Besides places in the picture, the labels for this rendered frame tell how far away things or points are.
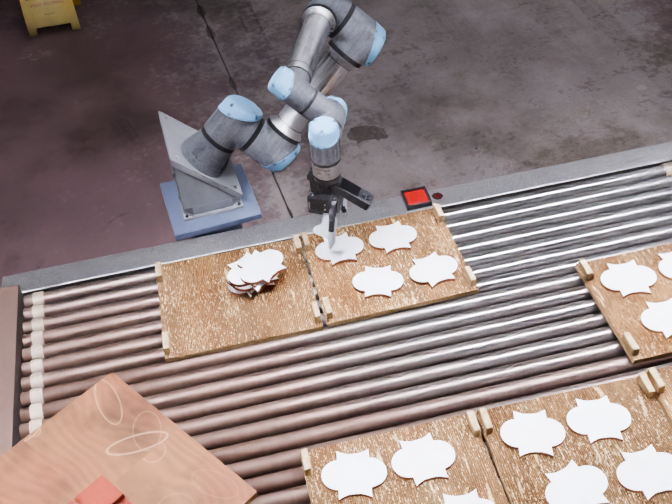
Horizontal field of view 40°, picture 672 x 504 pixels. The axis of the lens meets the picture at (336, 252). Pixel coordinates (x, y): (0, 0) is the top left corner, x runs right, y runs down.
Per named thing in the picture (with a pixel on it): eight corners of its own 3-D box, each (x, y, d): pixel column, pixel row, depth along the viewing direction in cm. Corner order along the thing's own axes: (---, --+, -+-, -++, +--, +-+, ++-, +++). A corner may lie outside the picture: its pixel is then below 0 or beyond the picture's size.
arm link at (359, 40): (237, 141, 283) (350, -3, 267) (276, 168, 288) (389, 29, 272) (237, 154, 272) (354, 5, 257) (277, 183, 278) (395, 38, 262)
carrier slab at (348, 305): (300, 240, 266) (299, 236, 265) (437, 210, 271) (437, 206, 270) (328, 327, 241) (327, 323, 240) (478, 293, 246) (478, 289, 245)
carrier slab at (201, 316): (156, 270, 261) (155, 265, 260) (299, 241, 265) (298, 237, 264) (166, 363, 236) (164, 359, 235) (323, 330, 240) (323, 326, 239)
